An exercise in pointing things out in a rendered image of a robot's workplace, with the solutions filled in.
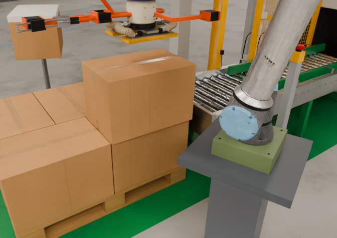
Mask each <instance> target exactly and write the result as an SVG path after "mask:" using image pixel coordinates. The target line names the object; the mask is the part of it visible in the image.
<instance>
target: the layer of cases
mask: <svg viewBox="0 0 337 238"><path fill-rule="evenodd" d="M188 131H189V121H186V122H183V123H179V124H176V125H173V126H170V127H167V128H164V129H161V130H158V131H155V132H151V133H148V134H145V135H142V136H138V137H135V138H132V139H129V140H126V141H123V142H120V143H117V144H114V145H112V144H111V143H110V142H109V141H108V140H107V139H106V137H105V136H104V135H103V134H102V133H101V132H100V131H99V130H98V128H97V127H96V126H95V125H94V124H93V123H92V122H91V121H90V119H89V118H88V117H87V109H86V100H85V90H84V82H80V83H75V84H70V85H65V86H60V87H56V88H51V89H46V90H41V91H36V92H33V93H32V92H31V93H26V94H21V95H16V96H12V97H7V98H2V99H0V187H1V190H2V193H3V196H4V199H5V202H6V205H7V208H8V211H9V214H10V217H11V220H12V223H13V226H14V229H15V232H16V235H17V236H19V235H21V234H23V233H26V232H28V231H30V230H33V229H35V228H37V227H40V226H42V225H44V224H47V223H49V222H51V221H54V220H56V219H58V218H61V217H63V216H65V215H67V214H70V213H72V212H74V211H77V210H79V209H81V208H84V207H86V206H88V205H91V204H93V203H95V202H98V201H100V200H102V199H105V198H107V197H109V196H112V195H114V194H116V193H119V192H121V191H123V190H126V189H128V188H130V187H133V186H135V185H137V184H140V183H142V182H144V181H147V180H149V179H151V178H154V177H156V176H158V175H161V174H163V173H165V172H168V171H170V170H172V169H174V168H177V167H179V165H177V160H178V157H179V156H180V155H181V154H182V153H183V152H184V151H185V150H186V149H187V145H188Z"/></svg>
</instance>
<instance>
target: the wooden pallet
mask: <svg viewBox="0 0 337 238"><path fill-rule="evenodd" d="M185 178H186V168H184V167H182V166H179V167H177V168H174V169H172V170H170V171H168V172H165V173H163V174H161V175H158V176H156V177H154V178H151V179H149V180H147V181H144V182H142V183H140V184H137V185H135V186H133V187H130V188H128V189H126V190H123V191H121V192H119V193H116V194H114V195H112V196H109V197H107V198H105V199H102V200H100V201H98V202H95V203H93V204H91V205H88V206H86V207H84V208H81V209H79V210H77V211H74V212H72V213H70V214H67V215H65V216H63V217H61V218H58V219H56V220H54V221H51V222H49V223H47V224H44V225H42V226H40V227H37V228H35V229H33V230H30V231H28V232H26V233H23V234H21V235H19V236H17V235H16V232H15V235H16V238H58V237H60V236H62V235H64V234H66V233H68V232H71V231H73V230H75V229H77V228H79V227H81V226H84V225H86V224H88V223H90V222H92V221H94V220H97V219H99V218H101V217H103V216H105V215H107V214H110V213H112V212H114V211H116V210H118V209H120V208H123V207H125V206H127V205H129V204H131V203H133V202H136V201H138V200H140V199H142V198H144V197H146V196H149V195H151V194H153V193H155V192H157V191H159V190H162V189H164V188H166V187H168V186H170V185H172V184H175V183H177V182H179V181H181V180H183V179H185ZM0 189H1V187H0ZM1 192H2V190H1ZM2 196H3V193H2ZM3 199H4V196H3ZM4 202H5V199H4ZM5 205H6V202H5ZM6 208H7V205H6ZM7 209H8V208H7ZM8 212H9V211H8ZM9 215H10V214H9ZM10 218H11V217H10ZM11 221H12V220H11ZM12 225H13V223H12ZM13 228H14V226H13ZM14 231H15V229H14Z"/></svg>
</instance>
